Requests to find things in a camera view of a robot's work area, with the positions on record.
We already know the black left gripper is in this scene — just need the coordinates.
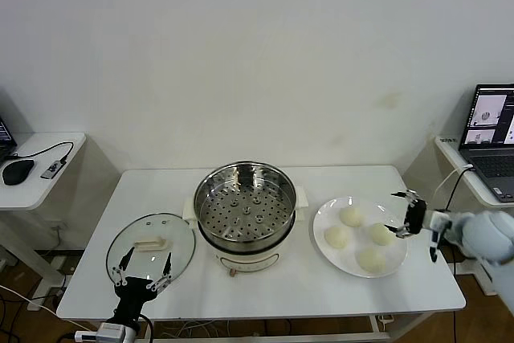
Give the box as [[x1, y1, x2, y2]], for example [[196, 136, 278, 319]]
[[112, 247, 173, 325]]

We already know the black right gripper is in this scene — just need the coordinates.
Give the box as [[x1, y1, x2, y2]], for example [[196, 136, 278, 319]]
[[384, 189, 427, 239]]

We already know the white steamed baozi bun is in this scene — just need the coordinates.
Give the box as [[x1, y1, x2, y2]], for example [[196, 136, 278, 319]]
[[339, 206, 364, 228], [368, 222, 395, 247], [355, 247, 387, 274], [324, 225, 352, 249]]

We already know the round glass pot lid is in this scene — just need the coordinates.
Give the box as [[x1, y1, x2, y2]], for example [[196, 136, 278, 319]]
[[105, 212, 197, 294]]

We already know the perforated steel steamer basket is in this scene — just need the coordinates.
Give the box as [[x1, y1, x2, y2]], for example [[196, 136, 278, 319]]
[[193, 161, 298, 252]]

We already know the large white round plate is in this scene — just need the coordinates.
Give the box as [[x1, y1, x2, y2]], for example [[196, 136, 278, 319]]
[[312, 196, 409, 279]]

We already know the white side table with sticker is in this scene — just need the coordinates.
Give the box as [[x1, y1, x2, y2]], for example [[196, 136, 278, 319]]
[[434, 136, 514, 296]]

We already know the right robot arm blue sleeve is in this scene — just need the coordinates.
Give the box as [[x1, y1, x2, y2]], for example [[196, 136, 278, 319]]
[[439, 209, 514, 316]]

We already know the grey open laptop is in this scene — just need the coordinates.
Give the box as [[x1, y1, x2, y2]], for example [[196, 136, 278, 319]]
[[457, 84, 514, 203]]

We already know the cream electric cooking pot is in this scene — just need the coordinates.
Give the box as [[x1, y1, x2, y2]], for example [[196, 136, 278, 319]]
[[182, 186, 309, 279]]

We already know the white side table with mouse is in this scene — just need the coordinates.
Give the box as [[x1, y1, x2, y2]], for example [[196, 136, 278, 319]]
[[0, 131, 88, 288]]

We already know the grey usb hub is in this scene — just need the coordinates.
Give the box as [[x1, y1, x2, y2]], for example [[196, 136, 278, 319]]
[[40, 160, 67, 180]]

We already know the black computer mouse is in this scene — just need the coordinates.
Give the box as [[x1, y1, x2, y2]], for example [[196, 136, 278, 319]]
[[2, 158, 35, 186]]

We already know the black open laptop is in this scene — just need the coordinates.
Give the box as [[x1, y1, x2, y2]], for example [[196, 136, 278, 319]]
[[0, 116, 19, 163]]

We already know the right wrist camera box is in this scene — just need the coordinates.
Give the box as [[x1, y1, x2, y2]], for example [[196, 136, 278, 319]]
[[426, 209, 451, 263]]

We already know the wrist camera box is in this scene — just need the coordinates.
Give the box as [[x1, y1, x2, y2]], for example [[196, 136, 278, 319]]
[[426, 209, 451, 263], [74, 323, 137, 343]]

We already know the black laptop power cable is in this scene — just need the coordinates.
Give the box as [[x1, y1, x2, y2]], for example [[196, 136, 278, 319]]
[[443, 168, 477, 211]]

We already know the white laptop cable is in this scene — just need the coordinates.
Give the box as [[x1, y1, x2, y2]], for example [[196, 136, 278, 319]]
[[435, 164, 475, 202]]

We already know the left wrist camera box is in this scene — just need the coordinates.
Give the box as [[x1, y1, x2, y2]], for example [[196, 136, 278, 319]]
[[74, 323, 137, 343]]

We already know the white wall socket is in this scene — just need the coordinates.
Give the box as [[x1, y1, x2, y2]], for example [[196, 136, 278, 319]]
[[45, 218, 67, 235]]

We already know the white floor cable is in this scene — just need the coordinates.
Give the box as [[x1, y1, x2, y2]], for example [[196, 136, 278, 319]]
[[0, 283, 100, 334]]

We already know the white table frame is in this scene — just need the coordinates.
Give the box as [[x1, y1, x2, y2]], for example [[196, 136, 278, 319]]
[[136, 312, 443, 343]]

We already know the black usb hub cable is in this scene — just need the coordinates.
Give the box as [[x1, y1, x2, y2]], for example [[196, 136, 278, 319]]
[[7, 141, 75, 163]]

